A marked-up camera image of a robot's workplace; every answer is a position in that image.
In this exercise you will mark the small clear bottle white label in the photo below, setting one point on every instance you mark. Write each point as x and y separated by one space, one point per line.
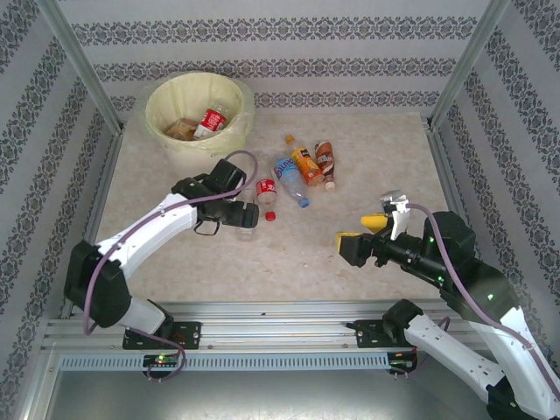
246 235

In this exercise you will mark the left controller board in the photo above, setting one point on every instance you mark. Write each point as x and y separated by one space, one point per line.
162 361

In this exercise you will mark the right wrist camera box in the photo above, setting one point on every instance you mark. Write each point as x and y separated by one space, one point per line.
399 219

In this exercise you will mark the controller board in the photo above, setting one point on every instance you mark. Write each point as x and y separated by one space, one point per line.
402 363
162 361

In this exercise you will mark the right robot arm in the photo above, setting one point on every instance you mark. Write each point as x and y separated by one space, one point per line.
437 345

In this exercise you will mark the clear bottle blue label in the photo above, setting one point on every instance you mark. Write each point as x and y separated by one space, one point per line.
286 172

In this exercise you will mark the white plastic bin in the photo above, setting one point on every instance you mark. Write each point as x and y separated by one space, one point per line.
184 159

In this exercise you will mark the red teal label bottle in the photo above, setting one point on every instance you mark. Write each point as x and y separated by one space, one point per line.
212 119

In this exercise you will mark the metal sheet tray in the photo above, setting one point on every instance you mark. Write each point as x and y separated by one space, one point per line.
280 398

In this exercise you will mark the right controller board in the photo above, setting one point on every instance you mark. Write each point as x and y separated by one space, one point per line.
402 363

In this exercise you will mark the aluminium frame post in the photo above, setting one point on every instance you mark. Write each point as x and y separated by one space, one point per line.
79 61
467 61

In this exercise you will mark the right aluminium side rail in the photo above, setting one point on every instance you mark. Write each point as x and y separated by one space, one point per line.
446 175

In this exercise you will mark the right aluminium frame post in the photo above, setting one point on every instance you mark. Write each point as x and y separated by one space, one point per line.
467 61

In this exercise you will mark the orange juice bottle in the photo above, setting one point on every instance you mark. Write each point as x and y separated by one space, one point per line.
306 164

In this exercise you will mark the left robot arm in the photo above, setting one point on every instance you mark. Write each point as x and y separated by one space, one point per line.
144 227

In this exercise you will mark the brown chocolate drink bottle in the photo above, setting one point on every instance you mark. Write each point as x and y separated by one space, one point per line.
325 159

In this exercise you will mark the left aluminium frame post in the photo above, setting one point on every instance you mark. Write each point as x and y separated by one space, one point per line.
79 61

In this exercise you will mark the clear bottle red label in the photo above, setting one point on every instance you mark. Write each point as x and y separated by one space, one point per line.
267 187

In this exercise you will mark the bin with yellow bag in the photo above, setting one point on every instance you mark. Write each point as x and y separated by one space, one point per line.
175 96

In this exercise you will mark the aluminium front rail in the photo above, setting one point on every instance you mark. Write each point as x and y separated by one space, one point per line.
271 326

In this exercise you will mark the amber tea bottle red label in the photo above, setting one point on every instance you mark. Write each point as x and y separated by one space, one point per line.
181 130

